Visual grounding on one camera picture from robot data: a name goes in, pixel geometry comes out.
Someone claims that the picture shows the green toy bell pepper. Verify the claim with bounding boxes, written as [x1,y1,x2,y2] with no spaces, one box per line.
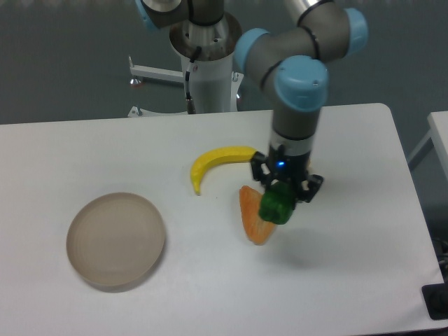
[258,181,296,225]

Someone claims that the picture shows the orange toy bread wedge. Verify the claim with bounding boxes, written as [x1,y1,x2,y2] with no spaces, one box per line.
[239,185,276,245]

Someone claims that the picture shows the yellow toy banana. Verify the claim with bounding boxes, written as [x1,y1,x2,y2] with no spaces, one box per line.
[190,146,256,196]

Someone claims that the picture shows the black box at table edge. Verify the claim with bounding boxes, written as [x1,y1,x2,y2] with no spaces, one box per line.
[421,283,448,321]

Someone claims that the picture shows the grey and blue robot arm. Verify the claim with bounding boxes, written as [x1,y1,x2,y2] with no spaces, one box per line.
[136,1,368,204]

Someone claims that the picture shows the white side table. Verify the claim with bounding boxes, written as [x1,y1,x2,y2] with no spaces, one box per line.
[407,111,448,176]

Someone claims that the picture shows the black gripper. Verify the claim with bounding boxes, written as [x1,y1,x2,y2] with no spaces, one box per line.
[250,145,324,203]

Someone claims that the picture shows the beige round plate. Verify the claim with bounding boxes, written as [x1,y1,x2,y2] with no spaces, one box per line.
[66,192,167,292]

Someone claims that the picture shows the black cable on pedestal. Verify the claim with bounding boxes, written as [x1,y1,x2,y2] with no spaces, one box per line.
[185,46,202,115]

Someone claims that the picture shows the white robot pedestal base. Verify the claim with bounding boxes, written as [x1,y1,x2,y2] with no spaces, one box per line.
[129,12,244,114]

